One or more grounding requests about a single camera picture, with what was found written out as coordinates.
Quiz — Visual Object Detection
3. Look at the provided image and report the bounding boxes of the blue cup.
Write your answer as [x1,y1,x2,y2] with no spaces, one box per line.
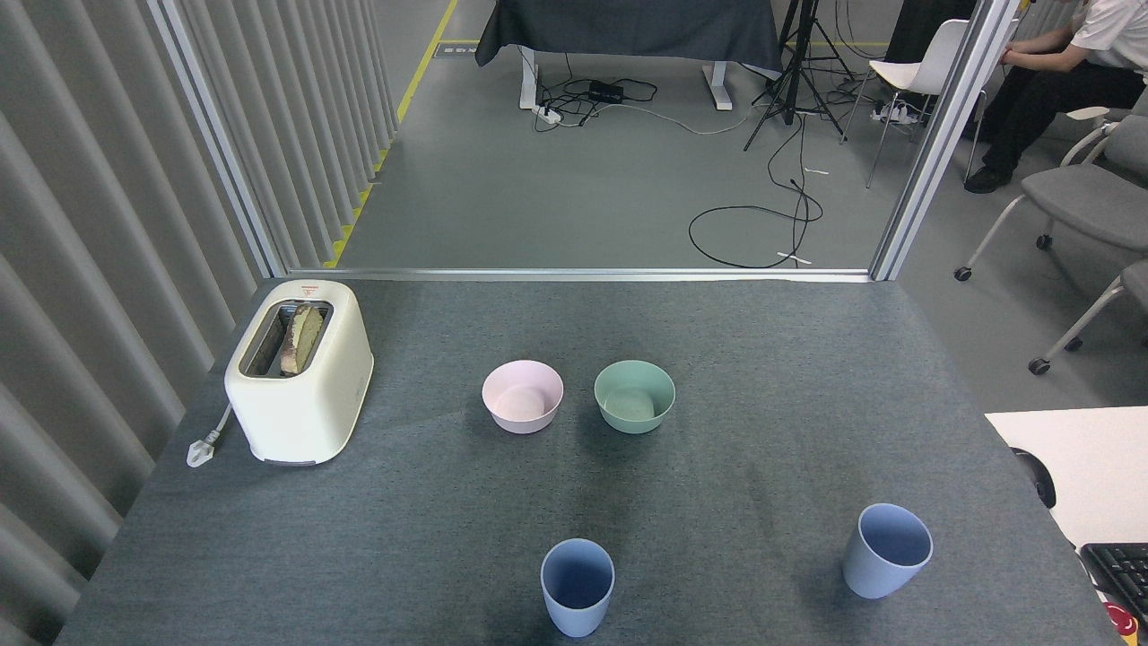
[842,503,934,600]
[540,538,616,639]

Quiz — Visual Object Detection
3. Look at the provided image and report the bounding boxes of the person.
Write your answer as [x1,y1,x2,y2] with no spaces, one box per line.
[964,0,1148,195]

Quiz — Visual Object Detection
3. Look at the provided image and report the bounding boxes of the white chair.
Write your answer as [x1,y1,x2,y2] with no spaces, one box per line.
[840,18,1021,189]

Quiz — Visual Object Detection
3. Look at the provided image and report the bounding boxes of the grey wheeled chair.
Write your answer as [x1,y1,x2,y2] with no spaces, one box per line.
[1029,260,1148,376]
[954,106,1148,283]

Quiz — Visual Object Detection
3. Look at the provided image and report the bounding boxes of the black tripod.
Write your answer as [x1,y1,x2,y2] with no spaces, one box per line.
[744,0,858,152]

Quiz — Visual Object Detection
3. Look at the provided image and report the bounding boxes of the dark cloth covered table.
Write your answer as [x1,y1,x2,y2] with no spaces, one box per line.
[474,0,784,111]

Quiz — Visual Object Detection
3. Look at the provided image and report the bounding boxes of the white desk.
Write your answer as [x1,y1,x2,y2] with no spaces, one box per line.
[985,406,1148,550]

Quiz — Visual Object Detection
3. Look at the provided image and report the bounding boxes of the black computer mouse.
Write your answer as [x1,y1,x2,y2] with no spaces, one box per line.
[1012,447,1057,511]

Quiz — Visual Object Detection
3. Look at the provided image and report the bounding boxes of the green bowl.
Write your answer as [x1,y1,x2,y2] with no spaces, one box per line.
[594,360,676,435]

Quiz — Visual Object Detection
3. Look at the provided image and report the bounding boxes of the black keyboard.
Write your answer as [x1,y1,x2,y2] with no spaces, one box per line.
[1080,542,1148,625]

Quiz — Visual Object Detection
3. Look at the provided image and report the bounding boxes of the pink bowl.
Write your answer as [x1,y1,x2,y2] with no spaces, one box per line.
[482,360,565,435]

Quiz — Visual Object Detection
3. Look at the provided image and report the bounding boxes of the toasted bread slice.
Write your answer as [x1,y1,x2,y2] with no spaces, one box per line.
[279,303,326,377]

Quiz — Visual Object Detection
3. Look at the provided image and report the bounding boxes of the cream white toaster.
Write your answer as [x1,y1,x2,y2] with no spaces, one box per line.
[224,279,375,467]

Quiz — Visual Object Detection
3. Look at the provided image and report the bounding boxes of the silver frame post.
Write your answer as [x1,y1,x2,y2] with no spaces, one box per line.
[870,0,1023,282]
[148,0,289,279]

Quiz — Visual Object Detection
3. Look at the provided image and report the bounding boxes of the black looped floor cable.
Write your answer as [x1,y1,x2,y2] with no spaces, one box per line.
[688,112,824,270]

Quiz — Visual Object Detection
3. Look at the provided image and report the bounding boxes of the black tangled cables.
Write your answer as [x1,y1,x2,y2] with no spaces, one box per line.
[533,52,660,134]

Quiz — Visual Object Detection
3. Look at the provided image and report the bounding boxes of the silver frame rail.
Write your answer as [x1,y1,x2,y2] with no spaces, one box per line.
[285,266,875,284]

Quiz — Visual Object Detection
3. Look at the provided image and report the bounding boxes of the white toaster plug cable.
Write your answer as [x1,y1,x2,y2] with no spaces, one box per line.
[187,403,236,469]

